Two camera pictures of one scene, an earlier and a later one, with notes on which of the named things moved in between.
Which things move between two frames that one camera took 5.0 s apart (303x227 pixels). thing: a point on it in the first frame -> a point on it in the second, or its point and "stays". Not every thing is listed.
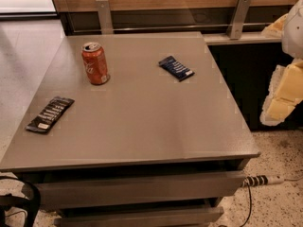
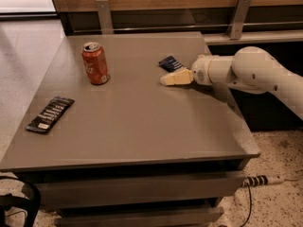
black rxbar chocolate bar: (44, 121) stays
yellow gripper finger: (285, 93) -> (201, 72)
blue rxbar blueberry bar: (173, 66) stays
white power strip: (261, 181) stays
